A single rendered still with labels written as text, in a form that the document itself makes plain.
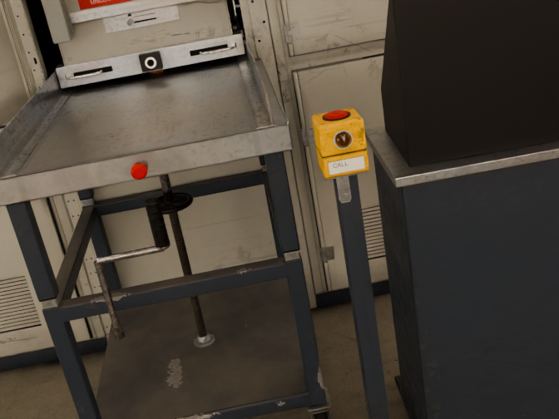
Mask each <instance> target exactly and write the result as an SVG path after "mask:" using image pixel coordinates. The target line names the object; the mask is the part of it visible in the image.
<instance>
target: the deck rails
mask: <svg viewBox="0 0 559 419"><path fill-rule="evenodd" d="M245 42H246V47H247V52H248V57H249V60H248V61H247V62H239V63H238V64H239V67H240V73H241V75H242V79H243V82H244V85H245V91H246V94H247V97H248V101H249V103H250V109H251V112H252V116H253V119H254V122H255V128H256V130H259V129H264V128H269V127H273V126H276V125H275V121H274V118H273V116H272V114H271V111H270V103H269V97H268V93H267V90H266V89H265V85H264V83H263V81H262V78H261V75H260V72H259V70H258V67H257V66H256V63H255V59H254V57H253V55H252V52H251V50H250V46H249V44H248V42H247V40H246V39H245ZM69 97H70V95H68V96H59V95H58V93H57V88H56V84H55V81H54V79H53V75H50V76H49V77H48V79H47V80H46V81H45V82H44V83H43V84H42V86H41V87H40V88H39V89H38V90H37V91H36V93H35V94H34V95H33V96H32V97H31V98H30V99H29V101H28V102H27V103H26V104H25V105H24V106H23V108H22V109H21V110H20V111H19V112H18V113H17V114H16V115H15V116H14V117H13V118H12V119H11V121H10V122H9V123H8V124H7V125H6V126H5V127H4V129H3V130H2V131H1V132H0V179H5V178H10V177H14V176H17V174H18V172H19V171H20V169H21V168H22V167H23V165H24V164H25V162H26V161H27V159H28V157H29V156H30V155H31V153H32V152H33V151H34V149H35V148H36V146H37V144H38V143H39V141H40V140H41V138H42V137H43V136H44V134H45V133H46V132H47V130H48V128H49V127H50V125H51V124H52V123H53V121H54V120H55V118H56V117H57V115H58V113H59V112H60V111H61V109H62V108H63V107H64V105H65V104H66V102H67V100H68V99H69Z"/></svg>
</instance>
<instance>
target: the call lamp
mask: <svg viewBox="0 0 559 419"><path fill-rule="evenodd" d="M352 142H353V136H352V134H351V133H350V132H349V131H347V130H341V131H338V132H336V134H335V135H334V144H335V146H336V147H338V148H339V149H346V148H348V147H350V146H351V144H352Z"/></svg>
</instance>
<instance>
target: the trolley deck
mask: <svg viewBox="0 0 559 419"><path fill-rule="evenodd" d="M255 63H256V66H257V67H258V70H259V72H260V75H261V78H262V81H263V83H264V85H265V89H266V90H267V93H268V97H269V103H270V111H271V114H272V116H273V118H274V121H275V125H276V126H273V127H269V128H264V129H259V130H256V128H255V122H254V119H253V116H252V112H251V109H250V103H249V101H248V97H247V94H246V91H245V85H244V82H243V79H242V75H241V73H240V67H239V64H238V65H234V66H228V67H221V68H216V69H211V70H207V71H198V72H194V73H190V74H185V75H180V76H173V77H168V78H163V79H159V80H154V81H146V82H142V83H137V84H132V85H128V86H120V87H115V88H111V89H106V90H101V91H94V92H89V93H84V94H80V95H75V96H70V97H69V99H68V100H67V102H66V104H65V105H64V107H63V108H62V109H61V111H60V112H59V113H58V115H57V117H56V118H55V120H54V121H53V123H52V124H51V125H50V127H49V128H48V130H47V132H46V133H45V134H44V136H43V137H42V138H41V140H40V141H39V143H38V144H37V146H36V148H35V149H34V151H33V152H32V153H31V155H30V156H29V157H28V159H27V161H26V162H25V164H24V165H23V167H22V168H21V169H20V171H19V172H18V174H17V176H14V177H10V178H5V179H0V206H4V205H13V204H17V203H22V202H26V201H30V200H39V199H43V198H47V197H52V196H56V195H64V194H69V193H73V192H77V191H82V190H89V189H95V188H99V187H103V186H108V185H115V184H120V183H125V182H129V181H133V180H136V179H135V178H133V177H132V175H131V167H132V166H133V165H134V164H135V163H142V164H144V165H145V166H146V167H147V175H146V177H145V178H151V177H155V176H159V175H167V174H171V173H176V172H181V171H185V170H193V169H197V168H201V167H206V166H211V165H218V164H223V163H227V162H231V161H237V160H244V159H249V158H253V157H257V156H262V155H270V154H274V153H279V152H283V151H287V150H293V144H292V139H291V134H290V128H289V121H288V119H287V117H286V114H285V113H284V110H283V107H282V105H281V104H280V100H279V98H278V97H277V94H276V92H275V89H274V87H273V85H272V82H271V80H270V78H269V75H268V73H267V71H266V69H265V66H264V64H263V62H262V60H261V59H260V60H259V61H255ZM145 178H144V179H145Z"/></svg>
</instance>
